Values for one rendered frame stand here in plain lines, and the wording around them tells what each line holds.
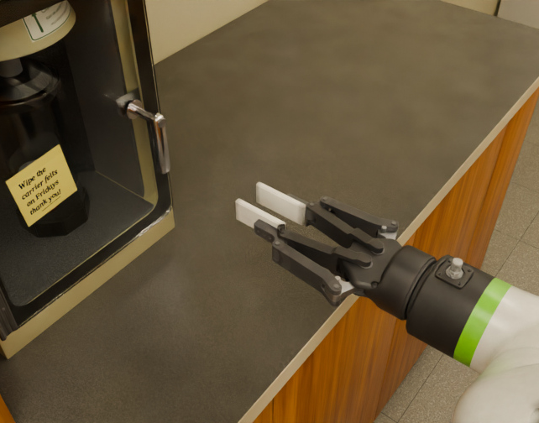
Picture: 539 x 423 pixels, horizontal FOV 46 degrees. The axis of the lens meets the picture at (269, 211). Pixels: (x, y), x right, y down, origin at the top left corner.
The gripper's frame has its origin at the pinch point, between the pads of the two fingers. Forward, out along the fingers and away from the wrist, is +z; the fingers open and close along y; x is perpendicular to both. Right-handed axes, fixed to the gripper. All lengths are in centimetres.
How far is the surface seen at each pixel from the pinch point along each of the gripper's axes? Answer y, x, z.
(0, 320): 25.8, 11.9, 22.1
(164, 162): 0.4, 0.5, 17.0
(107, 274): 8.9, 19.1, 23.3
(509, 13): -285, 96, 59
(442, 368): -75, 114, -9
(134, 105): 0.0, -6.3, 21.7
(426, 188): -39.0, 20.2, -4.5
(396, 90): -64, 20, 15
